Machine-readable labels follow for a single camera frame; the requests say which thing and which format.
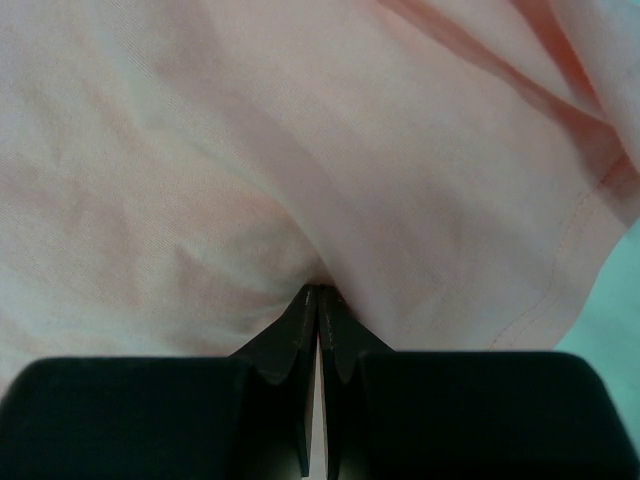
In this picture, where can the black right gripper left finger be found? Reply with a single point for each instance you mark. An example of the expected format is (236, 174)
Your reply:
(244, 416)

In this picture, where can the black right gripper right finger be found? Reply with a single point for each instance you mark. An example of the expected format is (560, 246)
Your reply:
(462, 414)

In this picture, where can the pink t shirt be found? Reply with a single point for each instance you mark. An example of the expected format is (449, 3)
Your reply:
(172, 172)

